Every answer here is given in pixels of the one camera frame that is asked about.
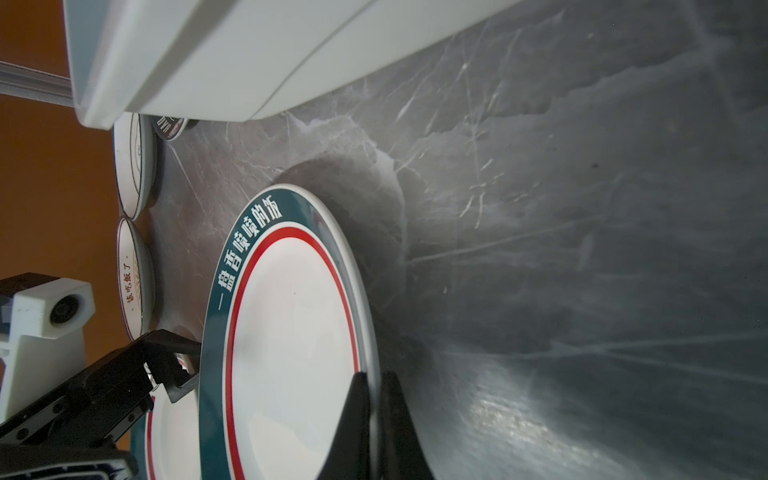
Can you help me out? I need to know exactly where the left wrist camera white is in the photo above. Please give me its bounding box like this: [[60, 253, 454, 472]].
[[1, 272, 96, 421]]

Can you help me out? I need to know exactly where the green red rim plate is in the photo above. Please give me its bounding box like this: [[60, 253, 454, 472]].
[[198, 184, 380, 479], [130, 366, 202, 480]]

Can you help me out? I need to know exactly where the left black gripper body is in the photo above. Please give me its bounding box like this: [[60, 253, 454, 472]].
[[1, 358, 153, 479]]

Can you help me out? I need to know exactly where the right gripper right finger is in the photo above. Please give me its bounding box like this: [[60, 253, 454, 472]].
[[380, 371, 435, 480]]

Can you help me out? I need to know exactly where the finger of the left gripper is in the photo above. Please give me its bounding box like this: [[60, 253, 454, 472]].
[[128, 329, 201, 403]]

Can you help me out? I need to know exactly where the left aluminium corner post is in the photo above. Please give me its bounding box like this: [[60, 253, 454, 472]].
[[0, 61, 74, 108]]

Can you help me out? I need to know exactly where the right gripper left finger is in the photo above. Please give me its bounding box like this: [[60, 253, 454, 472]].
[[317, 372, 370, 480]]

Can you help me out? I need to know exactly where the small green rim text plate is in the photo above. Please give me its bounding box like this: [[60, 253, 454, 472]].
[[150, 116, 198, 142]]

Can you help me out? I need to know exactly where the plate with orange sunburst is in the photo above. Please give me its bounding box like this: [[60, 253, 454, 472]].
[[117, 217, 156, 341]]

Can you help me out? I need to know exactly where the white plastic bin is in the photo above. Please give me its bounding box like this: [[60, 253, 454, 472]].
[[63, 0, 506, 130]]

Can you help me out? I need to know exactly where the white plate brown flower outline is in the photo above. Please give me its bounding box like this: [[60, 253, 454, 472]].
[[113, 112, 158, 221]]

